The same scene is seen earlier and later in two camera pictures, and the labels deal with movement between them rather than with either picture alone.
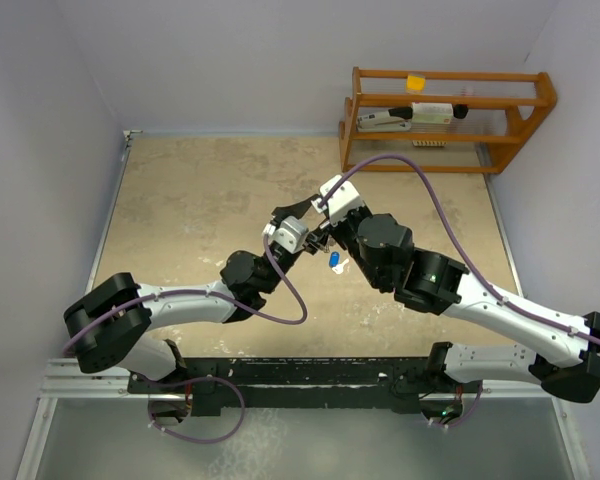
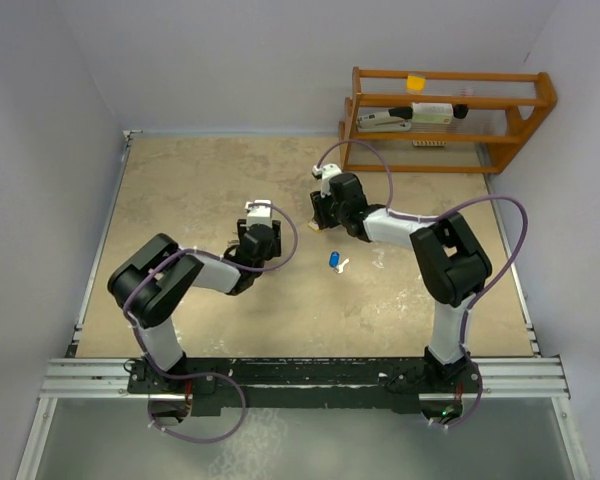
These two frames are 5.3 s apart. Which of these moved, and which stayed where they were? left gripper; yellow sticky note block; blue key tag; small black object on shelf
Moved: left gripper
Stayed: blue key tag; small black object on shelf; yellow sticky note block
